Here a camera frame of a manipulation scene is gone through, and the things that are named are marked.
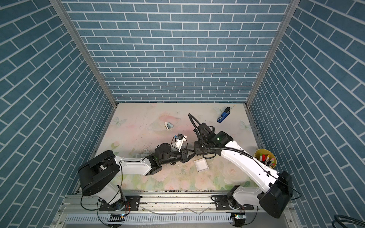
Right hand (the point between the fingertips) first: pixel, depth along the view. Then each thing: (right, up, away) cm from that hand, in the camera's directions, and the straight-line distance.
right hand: (198, 149), depth 77 cm
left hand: (+1, -3, -2) cm, 4 cm away
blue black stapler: (+23, +20, +35) cm, 46 cm away
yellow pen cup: (+37, -4, 0) cm, 37 cm away
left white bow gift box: (-36, -7, +12) cm, 38 cm away
